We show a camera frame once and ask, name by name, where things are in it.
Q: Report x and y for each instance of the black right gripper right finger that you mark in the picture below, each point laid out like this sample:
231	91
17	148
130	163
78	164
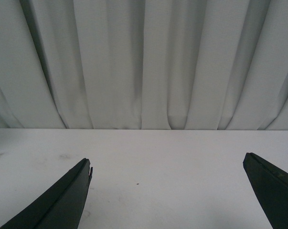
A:
270	185

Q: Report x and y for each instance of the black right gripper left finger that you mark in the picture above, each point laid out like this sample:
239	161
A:
59	207

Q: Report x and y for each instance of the grey curtain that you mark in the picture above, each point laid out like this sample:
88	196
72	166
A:
144	64

